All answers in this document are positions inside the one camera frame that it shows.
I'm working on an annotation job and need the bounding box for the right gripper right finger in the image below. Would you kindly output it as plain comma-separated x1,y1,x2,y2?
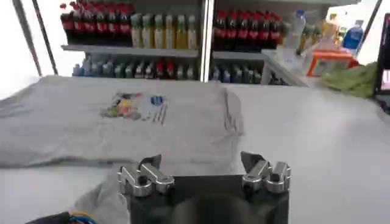
240,151,292,194

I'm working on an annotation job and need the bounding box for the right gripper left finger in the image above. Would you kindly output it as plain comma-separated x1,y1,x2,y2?
117,154,176,197

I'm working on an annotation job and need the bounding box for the grey printed t-shirt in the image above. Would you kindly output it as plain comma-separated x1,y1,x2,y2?
0,75,244,224

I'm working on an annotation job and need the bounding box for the green cloth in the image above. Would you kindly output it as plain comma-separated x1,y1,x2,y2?
319,62,378,99

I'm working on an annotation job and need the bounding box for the white counter with goods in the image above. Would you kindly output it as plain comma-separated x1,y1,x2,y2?
261,9,366,88

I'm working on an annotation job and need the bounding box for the shelf rack with drink bottles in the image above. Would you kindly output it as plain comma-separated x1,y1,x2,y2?
59,0,295,85

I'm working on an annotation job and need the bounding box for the black monitor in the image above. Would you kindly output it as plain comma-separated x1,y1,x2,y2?
373,13,390,115

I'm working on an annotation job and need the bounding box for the thin black pole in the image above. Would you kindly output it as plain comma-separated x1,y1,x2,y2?
31,0,59,76

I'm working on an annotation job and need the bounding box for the grey metal pole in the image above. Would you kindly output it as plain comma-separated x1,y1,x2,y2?
12,0,43,77

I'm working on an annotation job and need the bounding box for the dark slanted pole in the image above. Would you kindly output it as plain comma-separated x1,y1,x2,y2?
355,0,383,57

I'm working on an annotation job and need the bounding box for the black cable with coloured wires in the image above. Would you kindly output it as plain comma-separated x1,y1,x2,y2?
25,211,99,224

